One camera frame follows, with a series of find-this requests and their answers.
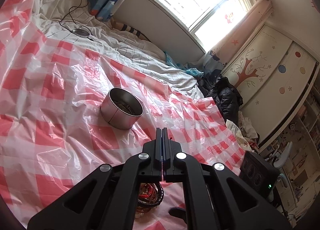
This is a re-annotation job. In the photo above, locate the red string bracelet tangle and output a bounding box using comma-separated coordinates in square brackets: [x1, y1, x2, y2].
[135, 182, 164, 219]

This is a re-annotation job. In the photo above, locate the grey desk chair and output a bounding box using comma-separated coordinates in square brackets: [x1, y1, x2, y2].
[271, 141, 293, 188]

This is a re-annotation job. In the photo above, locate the cluttered bookshelf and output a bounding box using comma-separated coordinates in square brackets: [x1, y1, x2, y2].
[261, 82, 319, 220]

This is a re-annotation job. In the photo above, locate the crumpled printed paper bag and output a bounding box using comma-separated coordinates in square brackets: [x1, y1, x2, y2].
[226, 111, 260, 152]

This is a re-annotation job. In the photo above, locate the round silver metal tin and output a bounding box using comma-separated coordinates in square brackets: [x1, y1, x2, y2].
[100, 87, 144, 131]

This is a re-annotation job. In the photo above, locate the red white checkered plastic sheet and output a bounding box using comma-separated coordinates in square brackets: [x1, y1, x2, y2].
[1, 0, 244, 226]

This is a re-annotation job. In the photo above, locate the black puffer jacket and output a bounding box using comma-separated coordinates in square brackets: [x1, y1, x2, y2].
[198, 74, 243, 125]

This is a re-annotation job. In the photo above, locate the white wardrobe with tree decal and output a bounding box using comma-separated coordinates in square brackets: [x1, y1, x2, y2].
[222, 26, 319, 149]

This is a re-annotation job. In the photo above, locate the light blue plastic bag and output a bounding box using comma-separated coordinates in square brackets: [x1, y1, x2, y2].
[164, 52, 203, 80]

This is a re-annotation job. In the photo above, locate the right cartoon print curtain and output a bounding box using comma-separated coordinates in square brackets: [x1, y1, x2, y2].
[202, 0, 273, 76]

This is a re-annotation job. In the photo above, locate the small round grey device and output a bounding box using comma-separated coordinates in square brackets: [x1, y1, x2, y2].
[72, 28, 90, 38]

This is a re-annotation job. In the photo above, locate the striped pillow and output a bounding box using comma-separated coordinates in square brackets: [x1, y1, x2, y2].
[110, 18, 150, 41]

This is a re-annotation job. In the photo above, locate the white grid-lined bedsheet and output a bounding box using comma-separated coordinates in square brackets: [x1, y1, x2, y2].
[33, 0, 203, 100]

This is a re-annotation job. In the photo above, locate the black charger cable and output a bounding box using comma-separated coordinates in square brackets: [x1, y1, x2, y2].
[58, 0, 106, 43]

